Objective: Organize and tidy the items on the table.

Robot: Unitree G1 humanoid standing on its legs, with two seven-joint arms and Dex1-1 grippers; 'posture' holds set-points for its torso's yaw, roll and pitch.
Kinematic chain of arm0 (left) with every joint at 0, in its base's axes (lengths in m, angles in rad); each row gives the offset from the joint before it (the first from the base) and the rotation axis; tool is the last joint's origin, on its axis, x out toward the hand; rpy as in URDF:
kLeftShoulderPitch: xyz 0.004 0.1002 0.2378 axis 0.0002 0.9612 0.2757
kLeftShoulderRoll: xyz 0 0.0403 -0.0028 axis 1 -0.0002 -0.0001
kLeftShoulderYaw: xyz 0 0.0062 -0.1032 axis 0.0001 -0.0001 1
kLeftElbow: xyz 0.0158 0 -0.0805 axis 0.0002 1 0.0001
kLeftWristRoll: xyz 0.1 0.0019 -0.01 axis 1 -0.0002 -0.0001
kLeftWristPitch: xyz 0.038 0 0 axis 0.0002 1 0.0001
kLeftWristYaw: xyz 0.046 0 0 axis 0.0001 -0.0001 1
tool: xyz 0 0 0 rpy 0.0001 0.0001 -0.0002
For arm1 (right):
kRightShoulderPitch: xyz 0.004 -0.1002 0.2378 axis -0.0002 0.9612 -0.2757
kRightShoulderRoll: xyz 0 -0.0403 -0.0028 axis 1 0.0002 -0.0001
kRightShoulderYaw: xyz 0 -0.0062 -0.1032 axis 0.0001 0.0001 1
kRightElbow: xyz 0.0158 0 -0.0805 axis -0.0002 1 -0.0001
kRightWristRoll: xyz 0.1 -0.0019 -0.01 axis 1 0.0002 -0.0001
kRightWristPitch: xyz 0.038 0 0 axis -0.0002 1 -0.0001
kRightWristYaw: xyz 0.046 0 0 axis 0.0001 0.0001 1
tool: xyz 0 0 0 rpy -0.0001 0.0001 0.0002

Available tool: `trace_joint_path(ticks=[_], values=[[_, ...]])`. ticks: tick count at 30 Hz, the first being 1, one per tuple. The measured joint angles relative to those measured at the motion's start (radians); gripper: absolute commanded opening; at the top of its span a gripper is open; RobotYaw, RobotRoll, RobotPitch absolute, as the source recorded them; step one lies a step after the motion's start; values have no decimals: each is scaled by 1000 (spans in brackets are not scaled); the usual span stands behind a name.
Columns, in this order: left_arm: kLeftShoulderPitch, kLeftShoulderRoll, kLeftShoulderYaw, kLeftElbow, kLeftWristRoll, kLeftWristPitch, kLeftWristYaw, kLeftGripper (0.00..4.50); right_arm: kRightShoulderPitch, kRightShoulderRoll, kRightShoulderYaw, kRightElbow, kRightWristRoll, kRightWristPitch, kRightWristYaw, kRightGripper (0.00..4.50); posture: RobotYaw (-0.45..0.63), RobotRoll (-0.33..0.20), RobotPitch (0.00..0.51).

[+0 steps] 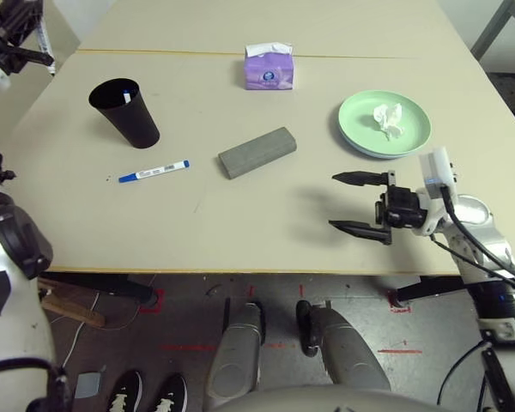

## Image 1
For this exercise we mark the light green plate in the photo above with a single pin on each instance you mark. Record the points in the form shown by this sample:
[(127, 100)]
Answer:
[(360, 124)]

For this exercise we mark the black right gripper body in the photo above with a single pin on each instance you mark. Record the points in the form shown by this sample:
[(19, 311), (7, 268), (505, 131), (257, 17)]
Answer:
[(401, 210)]

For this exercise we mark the grey robot leg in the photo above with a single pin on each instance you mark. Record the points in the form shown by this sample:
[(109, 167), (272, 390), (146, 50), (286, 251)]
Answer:
[(236, 356), (347, 352)]

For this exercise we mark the black-framed beige side table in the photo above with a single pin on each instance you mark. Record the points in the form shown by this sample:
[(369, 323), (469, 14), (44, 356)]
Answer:
[(493, 28)]

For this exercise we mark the light blue plate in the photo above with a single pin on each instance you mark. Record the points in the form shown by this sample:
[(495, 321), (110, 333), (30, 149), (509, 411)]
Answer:
[(379, 155)]

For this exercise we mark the grey robot right leg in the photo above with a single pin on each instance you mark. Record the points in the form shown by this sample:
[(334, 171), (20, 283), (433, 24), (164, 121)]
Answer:
[(347, 352)]

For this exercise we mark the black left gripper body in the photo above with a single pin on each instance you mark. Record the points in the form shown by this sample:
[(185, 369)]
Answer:
[(2, 30)]

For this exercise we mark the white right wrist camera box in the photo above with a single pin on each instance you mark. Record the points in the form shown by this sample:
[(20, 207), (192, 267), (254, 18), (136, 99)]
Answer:
[(438, 169)]

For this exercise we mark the small grey floor box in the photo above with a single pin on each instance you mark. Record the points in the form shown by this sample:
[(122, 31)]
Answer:
[(88, 385)]

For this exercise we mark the grey robot left leg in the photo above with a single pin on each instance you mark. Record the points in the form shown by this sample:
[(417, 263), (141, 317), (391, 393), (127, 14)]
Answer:
[(236, 356)]

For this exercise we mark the white marker with blue cap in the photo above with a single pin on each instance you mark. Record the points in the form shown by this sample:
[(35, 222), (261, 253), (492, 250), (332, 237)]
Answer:
[(154, 171)]

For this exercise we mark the black plastic cup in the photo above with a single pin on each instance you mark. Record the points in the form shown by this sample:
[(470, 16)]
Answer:
[(133, 124)]

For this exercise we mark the grey glasses case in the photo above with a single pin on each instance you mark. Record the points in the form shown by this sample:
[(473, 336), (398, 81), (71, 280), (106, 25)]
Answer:
[(257, 152)]

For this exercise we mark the brown wooden plank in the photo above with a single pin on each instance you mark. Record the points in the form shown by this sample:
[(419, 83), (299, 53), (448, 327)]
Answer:
[(73, 310)]

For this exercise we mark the black sneaker with white laces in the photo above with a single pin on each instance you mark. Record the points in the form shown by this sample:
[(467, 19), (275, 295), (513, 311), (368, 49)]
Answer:
[(126, 392), (171, 395)]

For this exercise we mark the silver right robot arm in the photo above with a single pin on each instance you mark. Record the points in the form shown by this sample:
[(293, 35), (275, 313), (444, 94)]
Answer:
[(485, 232)]

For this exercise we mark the short white blue-tipped pen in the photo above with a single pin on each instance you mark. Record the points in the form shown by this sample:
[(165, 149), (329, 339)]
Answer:
[(127, 98)]

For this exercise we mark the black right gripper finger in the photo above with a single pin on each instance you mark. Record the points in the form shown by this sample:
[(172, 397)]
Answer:
[(360, 229), (362, 177)]

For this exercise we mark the grey robot torso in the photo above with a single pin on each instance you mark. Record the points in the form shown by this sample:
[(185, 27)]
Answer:
[(326, 401)]

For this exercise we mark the white tissue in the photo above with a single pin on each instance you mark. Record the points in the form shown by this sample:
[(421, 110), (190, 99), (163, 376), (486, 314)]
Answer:
[(388, 120)]

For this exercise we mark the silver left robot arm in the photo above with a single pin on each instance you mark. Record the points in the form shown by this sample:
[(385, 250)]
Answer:
[(8, 300)]

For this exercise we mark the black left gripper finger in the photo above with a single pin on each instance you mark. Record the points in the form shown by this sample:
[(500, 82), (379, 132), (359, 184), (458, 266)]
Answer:
[(28, 10), (30, 56)]

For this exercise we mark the purple tissue pack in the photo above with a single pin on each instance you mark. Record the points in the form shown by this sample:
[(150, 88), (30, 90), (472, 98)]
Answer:
[(268, 73)]

